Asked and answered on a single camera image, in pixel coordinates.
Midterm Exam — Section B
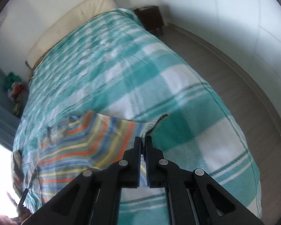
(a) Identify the striped multicolour knitted sweater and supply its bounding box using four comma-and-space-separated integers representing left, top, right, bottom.
36, 111, 168, 203

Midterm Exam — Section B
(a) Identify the pile of colourful clothes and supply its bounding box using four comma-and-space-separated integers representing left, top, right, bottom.
3, 72, 29, 118

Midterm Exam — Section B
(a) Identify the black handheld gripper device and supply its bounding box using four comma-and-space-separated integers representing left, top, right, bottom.
16, 188, 29, 217

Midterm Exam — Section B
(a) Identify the patterned grey white pillow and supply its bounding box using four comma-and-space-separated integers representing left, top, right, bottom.
11, 150, 24, 198

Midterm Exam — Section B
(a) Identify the blue curtain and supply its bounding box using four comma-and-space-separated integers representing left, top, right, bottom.
0, 69, 20, 151

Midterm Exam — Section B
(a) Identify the teal white plaid blanket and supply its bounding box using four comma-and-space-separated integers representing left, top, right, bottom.
13, 9, 262, 217

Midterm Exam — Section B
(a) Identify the dark wooden nightstand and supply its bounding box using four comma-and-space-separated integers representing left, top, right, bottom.
133, 5, 164, 36

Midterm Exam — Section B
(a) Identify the cream headboard cushion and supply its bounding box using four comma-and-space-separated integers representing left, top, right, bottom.
25, 0, 117, 69

